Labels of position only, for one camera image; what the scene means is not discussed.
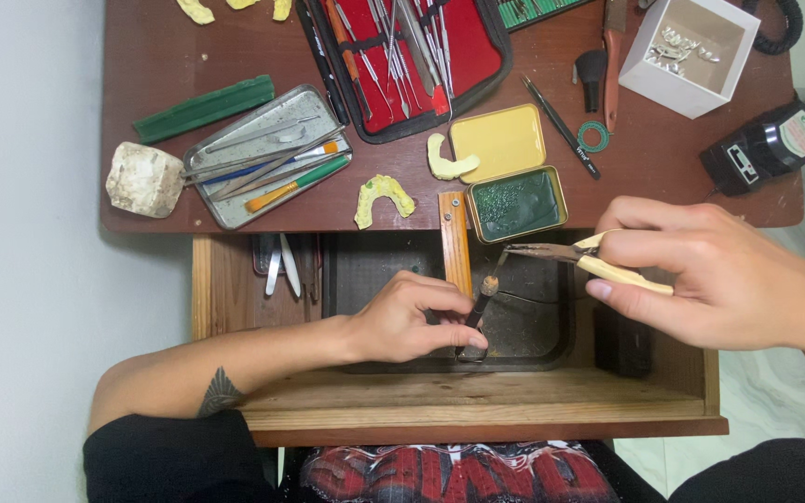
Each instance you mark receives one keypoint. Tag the wooden bench peg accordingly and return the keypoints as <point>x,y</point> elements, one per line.
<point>455,237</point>

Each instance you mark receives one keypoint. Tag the black power unit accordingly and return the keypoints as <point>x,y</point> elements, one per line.
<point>759,150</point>

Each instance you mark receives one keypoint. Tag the flat metal spatula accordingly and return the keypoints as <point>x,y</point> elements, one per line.
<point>256,133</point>

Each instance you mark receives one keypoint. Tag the yellow dental arch model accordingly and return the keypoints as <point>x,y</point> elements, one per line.
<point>374,195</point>

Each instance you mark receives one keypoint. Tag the green wax bar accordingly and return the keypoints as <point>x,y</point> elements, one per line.
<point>203,109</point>

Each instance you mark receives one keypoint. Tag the dark metal carving instrument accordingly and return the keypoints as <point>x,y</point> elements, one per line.
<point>270,180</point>

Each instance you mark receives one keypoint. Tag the person's left hand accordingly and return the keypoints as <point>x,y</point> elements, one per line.
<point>388,328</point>

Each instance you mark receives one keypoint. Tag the long thin metal instrument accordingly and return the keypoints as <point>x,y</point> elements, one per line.
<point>263,159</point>

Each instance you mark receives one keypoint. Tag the cream dental arch piece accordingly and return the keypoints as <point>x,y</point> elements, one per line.
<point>444,166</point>

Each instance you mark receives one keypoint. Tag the white plaster block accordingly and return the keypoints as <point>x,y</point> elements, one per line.
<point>144,180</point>

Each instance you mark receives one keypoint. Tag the black stubby brush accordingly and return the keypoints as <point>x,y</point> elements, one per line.
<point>591,73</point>

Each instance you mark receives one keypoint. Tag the narrow yellow wax piece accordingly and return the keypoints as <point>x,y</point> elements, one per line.
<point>282,8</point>

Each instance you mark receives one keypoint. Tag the wooden drawer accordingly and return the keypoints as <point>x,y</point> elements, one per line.
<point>472,405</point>

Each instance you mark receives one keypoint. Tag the black tweezers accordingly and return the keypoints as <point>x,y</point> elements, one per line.
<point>560,126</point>

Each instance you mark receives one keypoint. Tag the black pen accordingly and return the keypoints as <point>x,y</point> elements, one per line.
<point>320,59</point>

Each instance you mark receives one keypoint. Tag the black block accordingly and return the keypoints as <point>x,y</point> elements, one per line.
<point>622,346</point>

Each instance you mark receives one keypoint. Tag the person's black and red shirt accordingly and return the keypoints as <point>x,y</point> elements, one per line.
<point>458,475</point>

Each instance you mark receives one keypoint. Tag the person's right hand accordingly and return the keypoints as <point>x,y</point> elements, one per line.
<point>745,279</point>

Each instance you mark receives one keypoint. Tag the black tool with cork tip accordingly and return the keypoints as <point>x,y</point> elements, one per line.
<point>483,300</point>

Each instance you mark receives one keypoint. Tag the open tin with green wax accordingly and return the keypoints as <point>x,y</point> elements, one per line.
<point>500,143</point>

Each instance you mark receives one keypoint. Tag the white plastic tools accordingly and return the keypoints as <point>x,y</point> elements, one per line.
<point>291,269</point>

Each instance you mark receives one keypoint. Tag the flat yellow wax piece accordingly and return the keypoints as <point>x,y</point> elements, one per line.
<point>242,3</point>

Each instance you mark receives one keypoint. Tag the black drawer tray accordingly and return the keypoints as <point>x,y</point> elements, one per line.
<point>374,265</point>

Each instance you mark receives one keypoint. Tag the orange and green brush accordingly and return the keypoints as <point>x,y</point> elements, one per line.
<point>298,184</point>

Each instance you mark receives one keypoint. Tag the large yellow wax piece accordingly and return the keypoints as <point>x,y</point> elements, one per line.
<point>196,10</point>

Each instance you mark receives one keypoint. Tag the green bur holder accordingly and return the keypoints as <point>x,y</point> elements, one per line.
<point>535,10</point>

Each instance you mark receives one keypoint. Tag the row of metal dental instruments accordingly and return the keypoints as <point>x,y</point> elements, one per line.
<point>402,49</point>

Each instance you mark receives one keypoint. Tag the metal instrument tray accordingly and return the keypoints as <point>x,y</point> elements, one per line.
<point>235,206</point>

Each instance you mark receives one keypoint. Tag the white square box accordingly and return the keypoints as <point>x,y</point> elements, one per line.
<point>668,91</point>

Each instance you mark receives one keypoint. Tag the red lined tool case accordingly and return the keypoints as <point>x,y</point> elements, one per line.
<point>472,49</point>

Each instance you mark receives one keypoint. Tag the heap of small metal parts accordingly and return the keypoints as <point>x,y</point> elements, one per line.
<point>678,49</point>

